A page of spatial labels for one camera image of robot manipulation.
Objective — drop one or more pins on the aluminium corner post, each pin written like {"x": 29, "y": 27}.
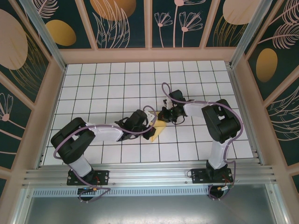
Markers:
{"x": 247, "y": 30}
{"x": 46, "y": 39}

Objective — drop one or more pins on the yellow cloth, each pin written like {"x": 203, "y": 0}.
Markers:
{"x": 160, "y": 128}

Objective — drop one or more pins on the long aluminium base rail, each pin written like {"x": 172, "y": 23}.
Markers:
{"x": 149, "y": 175}

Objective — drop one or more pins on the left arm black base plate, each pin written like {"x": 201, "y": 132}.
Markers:
{"x": 102, "y": 175}

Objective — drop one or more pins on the aluminium side rail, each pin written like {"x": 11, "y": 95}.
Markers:
{"x": 245, "y": 116}

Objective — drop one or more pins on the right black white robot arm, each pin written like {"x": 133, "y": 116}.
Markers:
{"x": 219, "y": 121}

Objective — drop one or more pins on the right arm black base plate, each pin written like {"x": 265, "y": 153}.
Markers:
{"x": 198, "y": 176}

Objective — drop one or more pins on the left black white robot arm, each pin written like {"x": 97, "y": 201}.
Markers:
{"x": 70, "y": 140}

